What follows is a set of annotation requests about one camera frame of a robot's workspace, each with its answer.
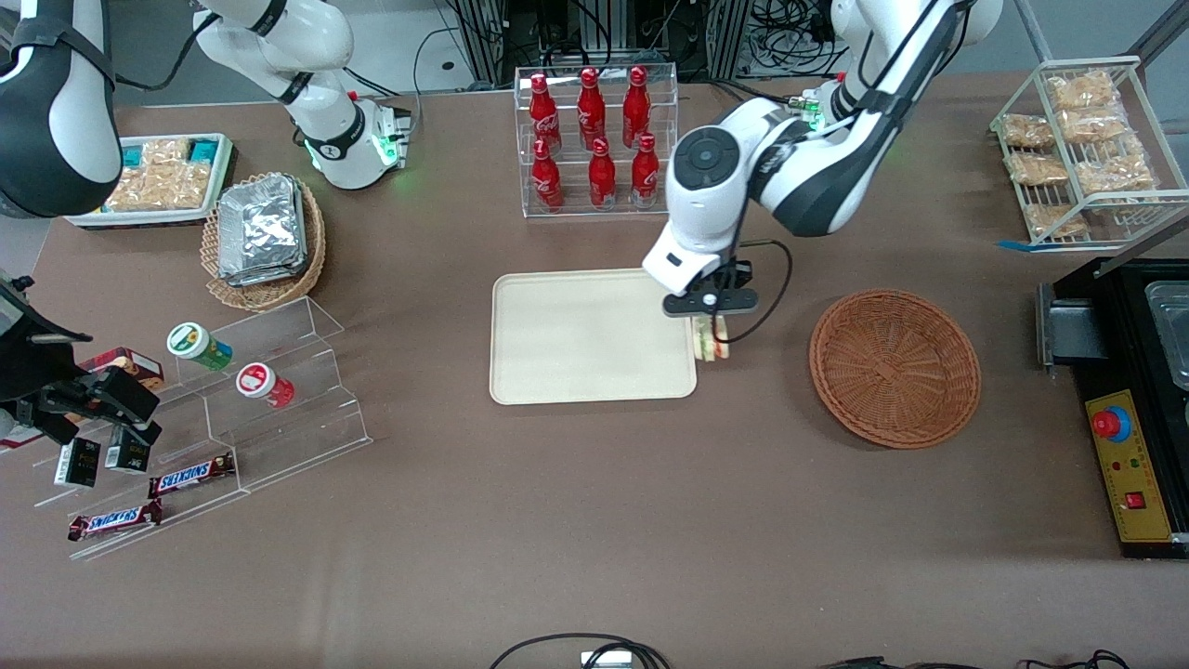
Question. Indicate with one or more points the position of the small black box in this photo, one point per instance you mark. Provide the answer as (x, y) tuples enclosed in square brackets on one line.
[(77, 463), (127, 453)]

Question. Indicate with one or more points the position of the red rocker switch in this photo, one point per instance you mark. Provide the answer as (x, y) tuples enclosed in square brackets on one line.
[(1135, 501)]

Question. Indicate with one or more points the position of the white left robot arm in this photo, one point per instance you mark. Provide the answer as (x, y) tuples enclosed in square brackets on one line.
[(817, 177)]

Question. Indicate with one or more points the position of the tan snack pack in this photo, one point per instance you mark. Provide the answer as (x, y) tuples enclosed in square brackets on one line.
[(1115, 175), (1091, 125), (1082, 90), (1038, 169), (1054, 220), (1026, 130)]

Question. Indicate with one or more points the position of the teal snack packet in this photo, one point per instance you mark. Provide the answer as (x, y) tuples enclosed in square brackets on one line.
[(135, 155), (203, 149)]

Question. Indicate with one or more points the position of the snickers bar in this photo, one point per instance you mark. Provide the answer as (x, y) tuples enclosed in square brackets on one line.
[(113, 521), (190, 476)]

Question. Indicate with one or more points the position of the clear acrylic bottle rack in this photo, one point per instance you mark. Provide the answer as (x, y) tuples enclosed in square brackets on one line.
[(664, 111)]

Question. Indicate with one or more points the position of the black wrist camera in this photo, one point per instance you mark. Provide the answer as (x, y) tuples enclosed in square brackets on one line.
[(737, 275)]

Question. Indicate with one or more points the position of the red cola bottle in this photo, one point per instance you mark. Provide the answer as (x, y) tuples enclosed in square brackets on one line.
[(545, 111), (646, 171), (590, 107), (602, 175), (636, 104), (547, 178)]

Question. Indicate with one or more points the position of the white snack tray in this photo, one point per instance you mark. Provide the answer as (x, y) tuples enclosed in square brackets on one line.
[(139, 218)]

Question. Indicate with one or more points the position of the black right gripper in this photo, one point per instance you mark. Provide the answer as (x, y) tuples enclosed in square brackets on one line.
[(30, 364)]

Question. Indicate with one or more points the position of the blue tape strip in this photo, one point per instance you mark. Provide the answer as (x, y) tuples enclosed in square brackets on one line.
[(1014, 246)]

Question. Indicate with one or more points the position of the brown round wicker basket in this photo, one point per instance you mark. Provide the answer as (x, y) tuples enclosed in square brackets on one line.
[(892, 372)]

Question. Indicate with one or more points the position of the cream plastic tray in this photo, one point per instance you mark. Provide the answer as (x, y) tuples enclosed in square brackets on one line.
[(585, 339)]

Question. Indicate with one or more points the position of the aluminium profile bar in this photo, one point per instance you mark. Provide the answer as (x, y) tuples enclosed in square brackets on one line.
[(1143, 243)]

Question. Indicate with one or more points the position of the grey metal plate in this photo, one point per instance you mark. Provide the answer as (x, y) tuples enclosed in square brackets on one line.
[(1045, 325)]

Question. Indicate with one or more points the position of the green lid can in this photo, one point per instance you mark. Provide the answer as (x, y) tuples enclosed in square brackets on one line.
[(197, 346)]

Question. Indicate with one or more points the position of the triangle sandwich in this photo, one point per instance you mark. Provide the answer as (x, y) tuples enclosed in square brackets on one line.
[(711, 342)]

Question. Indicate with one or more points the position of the red brown box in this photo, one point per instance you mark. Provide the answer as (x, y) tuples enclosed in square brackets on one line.
[(130, 362)]

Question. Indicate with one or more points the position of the tan cracker pack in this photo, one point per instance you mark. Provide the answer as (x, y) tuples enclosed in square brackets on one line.
[(163, 181)]

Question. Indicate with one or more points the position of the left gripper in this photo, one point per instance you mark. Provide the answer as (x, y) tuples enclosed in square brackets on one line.
[(738, 275)]

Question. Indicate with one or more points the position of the clear plastic container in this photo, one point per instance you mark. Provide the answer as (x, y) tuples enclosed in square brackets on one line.
[(1170, 325)]

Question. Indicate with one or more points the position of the yellow control panel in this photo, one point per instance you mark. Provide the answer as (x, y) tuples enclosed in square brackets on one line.
[(1147, 530)]

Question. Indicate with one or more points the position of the light wicker basket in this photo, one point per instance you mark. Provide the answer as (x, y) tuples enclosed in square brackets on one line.
[(269, 295)]

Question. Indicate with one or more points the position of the small white device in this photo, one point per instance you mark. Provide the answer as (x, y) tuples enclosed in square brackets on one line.
[(606, 660)]

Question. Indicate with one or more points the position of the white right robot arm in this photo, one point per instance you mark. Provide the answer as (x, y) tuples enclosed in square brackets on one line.
[(56, 111)]

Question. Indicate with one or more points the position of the foil container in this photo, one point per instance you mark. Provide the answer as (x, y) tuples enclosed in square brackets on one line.
[(279, 276), (260, 223)]

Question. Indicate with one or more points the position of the clear acrylic stepped stand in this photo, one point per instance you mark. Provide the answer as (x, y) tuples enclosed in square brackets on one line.
[(297, 437)]

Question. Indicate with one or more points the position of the black machine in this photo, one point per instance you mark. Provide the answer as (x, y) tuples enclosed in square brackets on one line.
[(1124, 316)]

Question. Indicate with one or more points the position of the red emergency stop button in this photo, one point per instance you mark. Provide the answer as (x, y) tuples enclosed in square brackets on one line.
[(1107, 425)]

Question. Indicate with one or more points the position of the aluminium equipment frame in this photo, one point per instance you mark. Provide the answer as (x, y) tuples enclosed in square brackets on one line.
[(557, 32)]

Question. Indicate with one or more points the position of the red lid can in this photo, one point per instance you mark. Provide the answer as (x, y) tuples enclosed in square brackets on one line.
[(262, 384)]

